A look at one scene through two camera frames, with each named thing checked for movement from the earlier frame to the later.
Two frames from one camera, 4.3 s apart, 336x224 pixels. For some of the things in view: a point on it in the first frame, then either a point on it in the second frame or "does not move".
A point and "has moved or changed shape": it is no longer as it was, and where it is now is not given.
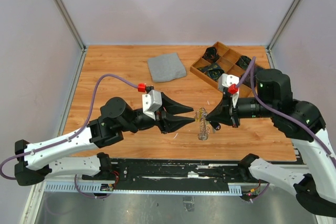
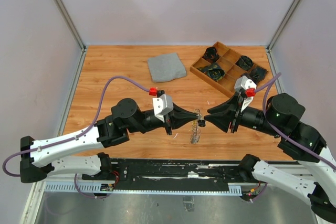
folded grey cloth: (166, 67) does not move
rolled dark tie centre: (212, 71) does not move
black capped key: (216, 125) has moved or changed shape
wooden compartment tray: (226, 69) does not move
